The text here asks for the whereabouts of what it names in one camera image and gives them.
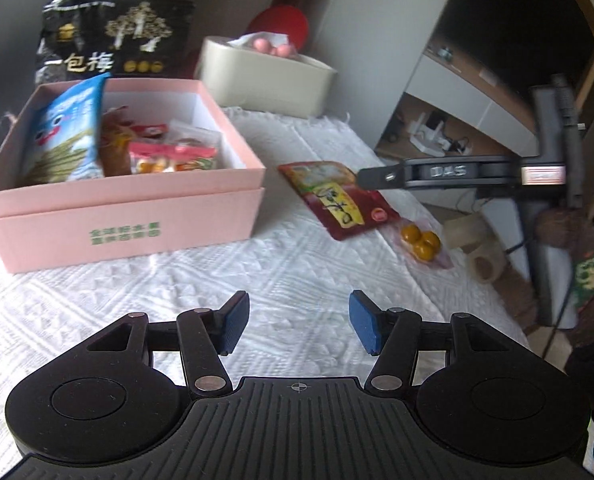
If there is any white textured tablecloth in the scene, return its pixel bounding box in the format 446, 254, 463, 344
0, 105, 534, 397

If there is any wooden and white shelf unit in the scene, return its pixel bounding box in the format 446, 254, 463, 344
374, 0, 594, 211

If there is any black plum snack bag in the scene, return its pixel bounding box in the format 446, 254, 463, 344
34, 0, 197, 87

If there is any black television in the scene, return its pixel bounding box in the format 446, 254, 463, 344
427, 0, 594, 107

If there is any pink ball ornament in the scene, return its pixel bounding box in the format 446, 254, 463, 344
251, 34, 296, 59

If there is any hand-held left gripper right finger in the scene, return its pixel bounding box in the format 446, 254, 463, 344
348, 288, 508, 395

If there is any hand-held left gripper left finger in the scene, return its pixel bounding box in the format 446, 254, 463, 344
84, 290, 251, 395

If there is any white router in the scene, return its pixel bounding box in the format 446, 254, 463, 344
406, 114, 450, 156

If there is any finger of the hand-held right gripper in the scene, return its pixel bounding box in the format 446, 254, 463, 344
355, 159, 414, 191

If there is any dark red snack packet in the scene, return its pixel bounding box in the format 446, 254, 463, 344
277, 160, 403, 242

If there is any pink cardboard box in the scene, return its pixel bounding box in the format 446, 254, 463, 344
0, 77, 267, 275

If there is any red round disc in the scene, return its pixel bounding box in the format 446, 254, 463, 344
247, 6, 309, 50

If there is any red green yellow snack packet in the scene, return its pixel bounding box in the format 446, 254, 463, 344
127, 140, 219, 175

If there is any beige round stool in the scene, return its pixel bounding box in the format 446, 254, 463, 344
443, 211, 508, 284

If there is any cream tissue box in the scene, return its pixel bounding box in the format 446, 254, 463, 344
197, 35, 339, 120

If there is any blue and white snack packet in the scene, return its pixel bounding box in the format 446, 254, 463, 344
21, 72, 112, 185

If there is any clear packet of yellow chestnuts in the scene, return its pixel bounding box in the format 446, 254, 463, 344
393, 216, 454, 269

